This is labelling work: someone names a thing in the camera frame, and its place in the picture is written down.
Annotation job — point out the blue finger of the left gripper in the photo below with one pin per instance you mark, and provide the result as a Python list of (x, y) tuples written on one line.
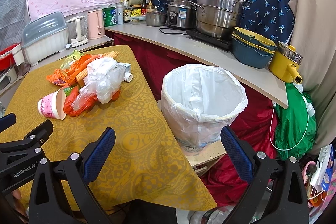
[(7, 121)]

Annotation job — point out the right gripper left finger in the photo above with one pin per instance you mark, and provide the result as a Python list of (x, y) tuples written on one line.
[(60, 191)]

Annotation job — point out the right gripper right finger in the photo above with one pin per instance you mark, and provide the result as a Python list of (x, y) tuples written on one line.
[(288, 200)]

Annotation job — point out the clear plastic bag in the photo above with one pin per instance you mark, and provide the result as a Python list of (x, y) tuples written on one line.
[(103, 78)]

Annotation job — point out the orange plastic bag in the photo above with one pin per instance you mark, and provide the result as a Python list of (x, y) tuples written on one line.
[(77, 103)]

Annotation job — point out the green white milk carton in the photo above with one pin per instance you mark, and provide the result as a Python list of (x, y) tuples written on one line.
[(128, 76)]

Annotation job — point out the white-lined trash bin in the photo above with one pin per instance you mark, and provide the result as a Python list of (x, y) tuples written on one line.
[(197, 101)]

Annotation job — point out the person's left hand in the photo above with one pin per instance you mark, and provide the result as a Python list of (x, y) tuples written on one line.
[(16, 197)]

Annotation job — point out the red plastic basin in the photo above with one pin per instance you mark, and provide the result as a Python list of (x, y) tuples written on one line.
[(7, 59)]

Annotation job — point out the orange snack wrapper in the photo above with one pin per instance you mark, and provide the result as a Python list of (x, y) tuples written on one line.
[(69, 76)]

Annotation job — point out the green plastic bag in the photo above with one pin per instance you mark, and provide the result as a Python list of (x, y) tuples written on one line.
[(295, 133)]

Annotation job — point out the white dish rack box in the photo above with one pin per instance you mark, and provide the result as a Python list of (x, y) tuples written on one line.
[(44, 37)]

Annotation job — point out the green yellow snack bag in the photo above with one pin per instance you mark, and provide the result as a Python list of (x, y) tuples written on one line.
[(70, 59)]

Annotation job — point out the yellow patterned tablecloth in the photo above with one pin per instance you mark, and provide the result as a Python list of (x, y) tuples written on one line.
[(146, 162)]

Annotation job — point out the white glass kettle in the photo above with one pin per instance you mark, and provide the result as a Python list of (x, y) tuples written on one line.
[(77, 31)]

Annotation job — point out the pink electric kettle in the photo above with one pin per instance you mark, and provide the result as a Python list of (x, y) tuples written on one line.
[(96, 28)]

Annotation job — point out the yellow electric pot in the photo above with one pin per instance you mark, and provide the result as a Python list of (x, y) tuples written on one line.
[(285, 63)]

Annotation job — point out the green tin can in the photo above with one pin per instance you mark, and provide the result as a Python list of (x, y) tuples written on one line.
[(109, 16)]

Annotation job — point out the stacked blue yellow basins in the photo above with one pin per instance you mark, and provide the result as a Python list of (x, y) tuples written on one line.
[(251, 48)]

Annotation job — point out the white bottle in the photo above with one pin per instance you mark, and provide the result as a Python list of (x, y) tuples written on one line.
[(119, 11)]

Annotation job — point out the black induction cooker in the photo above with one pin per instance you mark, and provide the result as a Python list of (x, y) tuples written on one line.
[(223, 44)]

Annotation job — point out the dark sauce bottle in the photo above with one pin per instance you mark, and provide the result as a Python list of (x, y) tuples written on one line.
[(126, 11)]

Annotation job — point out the small steel lidded pot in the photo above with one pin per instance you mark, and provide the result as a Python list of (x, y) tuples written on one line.
[(156, 18)]

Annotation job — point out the large steel steamer pot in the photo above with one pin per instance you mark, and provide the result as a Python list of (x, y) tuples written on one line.
[(217, 18)]

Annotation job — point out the steel rice cooker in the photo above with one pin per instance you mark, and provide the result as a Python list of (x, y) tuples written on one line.
[(181, 14)]

